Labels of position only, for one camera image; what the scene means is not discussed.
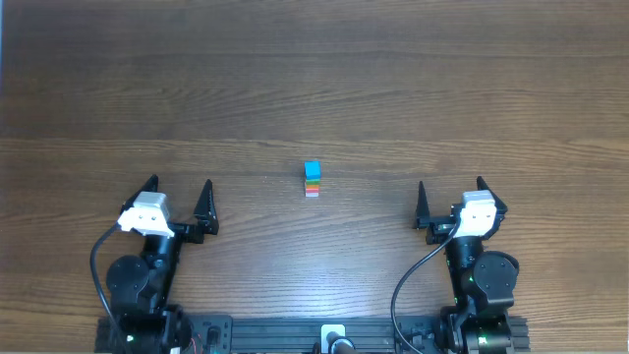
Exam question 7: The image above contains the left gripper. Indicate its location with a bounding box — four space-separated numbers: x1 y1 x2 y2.
120 173 221 246

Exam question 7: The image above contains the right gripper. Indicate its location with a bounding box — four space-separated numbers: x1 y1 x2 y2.
413 175 509 246

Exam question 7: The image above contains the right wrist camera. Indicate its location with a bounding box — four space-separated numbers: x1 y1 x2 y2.
450 189 504 241

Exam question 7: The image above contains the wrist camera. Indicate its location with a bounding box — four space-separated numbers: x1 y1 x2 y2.
116 191 176 239
450 189 504 241

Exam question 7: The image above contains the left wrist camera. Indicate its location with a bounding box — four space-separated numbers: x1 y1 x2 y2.
116 191 176 239

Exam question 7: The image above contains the mounting rail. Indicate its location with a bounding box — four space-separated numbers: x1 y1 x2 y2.
95 314 532 354

